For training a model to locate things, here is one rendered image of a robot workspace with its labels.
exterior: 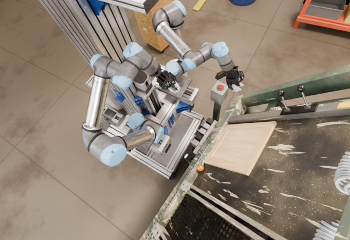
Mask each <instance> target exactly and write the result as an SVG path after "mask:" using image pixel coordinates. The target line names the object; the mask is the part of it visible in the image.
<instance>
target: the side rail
mask: <svg viewBox="0 0 350 240"><path fill-rule="evenodd" d="M299 85H303V86H304V87H305V88H306V89H305V91H304V95H305V97H306V96H312V95H317V94H323V93H328V92H334V91H340V90H345V89H350V65H346V66H342V67H338V68H335V69H331V70H328V71H324V72H321V73H317V74H313V75H309V76H307V77H303V78H300V79H296V80H293V81H288V82H285V83H281V84H278V85H274V86H271V87H267V88H264V89H261V90H257V91H253V92H250V93H246V94H243V96H242V97H241V100H242V101H243V102H244V103H245V104H246V105H247V106H248V107H252V106H257V105H263V104H268V103H269V102H270V101H272V100H277V99H279V100H280V101H283V100H282V97H280V96H278V95H277V92H278V91H279V90H283V91H284V92H285V94H284V96H283V97H284V100H289V99H295V98H300V97H303V96H302V93H300V92H298V91H297V87H298V86H299Z"/></svg>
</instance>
